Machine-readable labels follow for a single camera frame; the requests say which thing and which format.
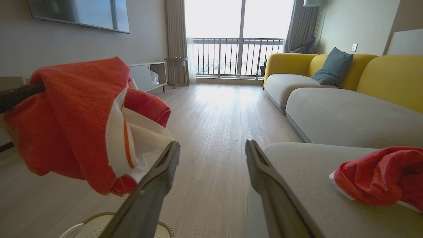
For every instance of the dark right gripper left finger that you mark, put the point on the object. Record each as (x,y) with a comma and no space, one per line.
(145,205)

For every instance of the beige curtain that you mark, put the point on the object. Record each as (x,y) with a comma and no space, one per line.
(175,29)

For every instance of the grey curtain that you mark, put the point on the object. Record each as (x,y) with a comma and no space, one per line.
(300,26)

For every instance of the grey sofa seat cushion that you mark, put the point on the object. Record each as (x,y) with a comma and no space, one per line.
(310,198)
(287,87)
(347,115)

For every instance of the balcony glass door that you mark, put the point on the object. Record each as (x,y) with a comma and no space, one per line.
(214,19)

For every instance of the white low media cabinet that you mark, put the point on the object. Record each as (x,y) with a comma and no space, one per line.
(142,76)

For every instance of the dark balcony railing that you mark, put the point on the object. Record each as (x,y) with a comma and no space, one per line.
(231,40)

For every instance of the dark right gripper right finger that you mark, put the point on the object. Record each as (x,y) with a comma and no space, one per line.
(274,205)

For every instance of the white perforated laundry basket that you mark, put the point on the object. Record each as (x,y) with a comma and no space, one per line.
(96,228)

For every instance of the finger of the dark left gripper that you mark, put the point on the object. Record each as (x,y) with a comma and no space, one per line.
(16,97)

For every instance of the small round side table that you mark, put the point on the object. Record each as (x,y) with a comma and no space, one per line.
(176,62)

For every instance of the red garment white trim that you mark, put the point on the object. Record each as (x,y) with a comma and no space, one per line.
(380,178)
(66,125)

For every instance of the grey-blue throw pillow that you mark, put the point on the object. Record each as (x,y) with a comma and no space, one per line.
(333,67)

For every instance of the wall-mounted flat television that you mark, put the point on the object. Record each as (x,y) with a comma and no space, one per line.
(82,13)

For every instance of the white item in cabinet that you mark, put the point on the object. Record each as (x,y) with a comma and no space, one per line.
(154,77)

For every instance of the yellow sofa backrest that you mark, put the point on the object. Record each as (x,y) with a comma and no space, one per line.
(284,64)
(362,66)
(393,79)

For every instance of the white wall panel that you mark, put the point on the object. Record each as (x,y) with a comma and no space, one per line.
(406,41)

